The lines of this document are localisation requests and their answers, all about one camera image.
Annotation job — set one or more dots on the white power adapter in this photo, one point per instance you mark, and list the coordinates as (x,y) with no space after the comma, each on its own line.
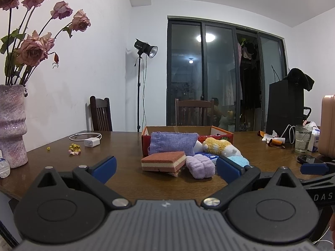
(92,142)

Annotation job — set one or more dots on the red orange cardboard box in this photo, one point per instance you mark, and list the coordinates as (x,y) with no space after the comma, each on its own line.
(203,132)

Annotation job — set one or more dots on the yellow white plush toy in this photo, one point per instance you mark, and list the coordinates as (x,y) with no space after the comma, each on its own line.
(220,147)

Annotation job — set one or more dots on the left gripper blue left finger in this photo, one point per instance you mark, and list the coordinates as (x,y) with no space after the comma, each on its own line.
(92,180)

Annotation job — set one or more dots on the light blue fluffy glove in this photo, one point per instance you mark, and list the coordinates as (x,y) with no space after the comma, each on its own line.
(239,160)

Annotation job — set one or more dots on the blue tissue pack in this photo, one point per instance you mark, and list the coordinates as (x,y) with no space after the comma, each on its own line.
(210,156)

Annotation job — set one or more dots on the brown layered sponge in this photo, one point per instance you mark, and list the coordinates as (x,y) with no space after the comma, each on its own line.
(165,162)

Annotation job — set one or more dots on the black paper bag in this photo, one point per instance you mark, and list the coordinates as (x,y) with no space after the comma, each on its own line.
(286,109)

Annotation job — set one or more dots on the black smartphone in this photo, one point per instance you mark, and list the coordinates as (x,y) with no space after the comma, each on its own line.
(308,159)

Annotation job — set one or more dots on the pink textured vase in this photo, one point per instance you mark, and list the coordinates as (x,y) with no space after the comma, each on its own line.
(13,125)

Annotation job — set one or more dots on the purple knitted cloth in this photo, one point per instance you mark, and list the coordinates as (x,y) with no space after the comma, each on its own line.
(173,142)

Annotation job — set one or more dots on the small white bottle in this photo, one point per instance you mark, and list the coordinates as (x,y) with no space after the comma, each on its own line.
(4,167)

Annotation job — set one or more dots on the studio light on stand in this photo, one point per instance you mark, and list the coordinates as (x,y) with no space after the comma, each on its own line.
(144,52)

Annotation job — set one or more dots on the black sliding glass door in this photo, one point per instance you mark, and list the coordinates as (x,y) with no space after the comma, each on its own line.
(231,65)

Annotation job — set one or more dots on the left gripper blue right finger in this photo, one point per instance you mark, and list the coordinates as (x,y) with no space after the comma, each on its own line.
(239,180)

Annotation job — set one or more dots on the dark wooden chair left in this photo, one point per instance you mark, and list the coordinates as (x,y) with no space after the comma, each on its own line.
(101,114)

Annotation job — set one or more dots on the pink suitcase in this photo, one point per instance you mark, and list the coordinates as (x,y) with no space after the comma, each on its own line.
(327,128)

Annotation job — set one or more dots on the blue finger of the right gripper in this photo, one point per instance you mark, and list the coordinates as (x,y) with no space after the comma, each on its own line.
(314,168)

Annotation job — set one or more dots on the lilac fluffy paw glove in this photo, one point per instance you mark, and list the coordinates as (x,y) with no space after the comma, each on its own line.
(200,166)

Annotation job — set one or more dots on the yellow dried petals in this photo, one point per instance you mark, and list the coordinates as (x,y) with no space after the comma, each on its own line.
(74,149)

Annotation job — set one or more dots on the glass jar with water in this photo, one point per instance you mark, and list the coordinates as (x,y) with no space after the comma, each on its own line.
(302,138)

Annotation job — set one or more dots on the black garment on bag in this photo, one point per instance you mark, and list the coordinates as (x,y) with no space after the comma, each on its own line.
(300,79)

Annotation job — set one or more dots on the white blue tissue packet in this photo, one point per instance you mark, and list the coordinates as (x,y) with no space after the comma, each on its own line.
(315,136)

